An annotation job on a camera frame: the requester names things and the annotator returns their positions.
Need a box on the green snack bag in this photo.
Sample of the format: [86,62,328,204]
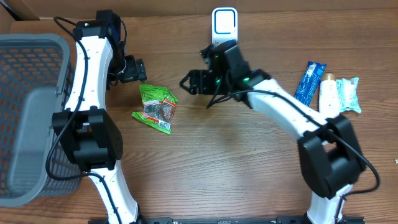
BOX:
[132,84,178,134]

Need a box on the blue snack wrapper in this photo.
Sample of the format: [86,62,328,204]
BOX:
[294,61,327,106]

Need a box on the white cream tube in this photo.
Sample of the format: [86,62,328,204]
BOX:
[318,73,340,118]

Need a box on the mint tissue wipes pack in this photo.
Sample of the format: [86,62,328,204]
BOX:
[336,77,362,114]

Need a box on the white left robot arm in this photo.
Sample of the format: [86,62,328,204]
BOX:
[45,9,147,223]

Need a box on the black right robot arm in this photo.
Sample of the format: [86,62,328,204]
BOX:
[179,40,381,223]

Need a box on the white barcode scanner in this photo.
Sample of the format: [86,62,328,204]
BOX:
[211,7,238,46]

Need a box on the grey plastic basket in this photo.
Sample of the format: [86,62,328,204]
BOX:
[1,34,80,207]

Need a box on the black camera cable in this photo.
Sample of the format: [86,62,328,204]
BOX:
[206,62,381,224]

